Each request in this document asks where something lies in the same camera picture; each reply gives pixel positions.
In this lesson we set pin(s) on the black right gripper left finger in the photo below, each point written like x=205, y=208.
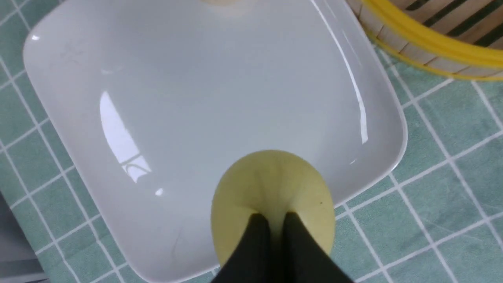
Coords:
x=250, y=262

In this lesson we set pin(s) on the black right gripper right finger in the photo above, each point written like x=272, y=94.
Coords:
x=304, y=260

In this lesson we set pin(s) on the yellow steamed bun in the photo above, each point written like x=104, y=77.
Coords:
x=271, y=183

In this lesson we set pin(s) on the white steamed bun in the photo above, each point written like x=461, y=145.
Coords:
x=228, y=3

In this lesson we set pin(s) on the white square plate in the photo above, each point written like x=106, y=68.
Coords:
x=155, y=99

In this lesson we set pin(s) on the green checkered tablecloth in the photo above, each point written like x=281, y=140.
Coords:
x=437, y=218

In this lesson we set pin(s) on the yellow rimmed bamboo steamer basket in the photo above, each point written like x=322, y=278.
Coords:
x=461, y=39

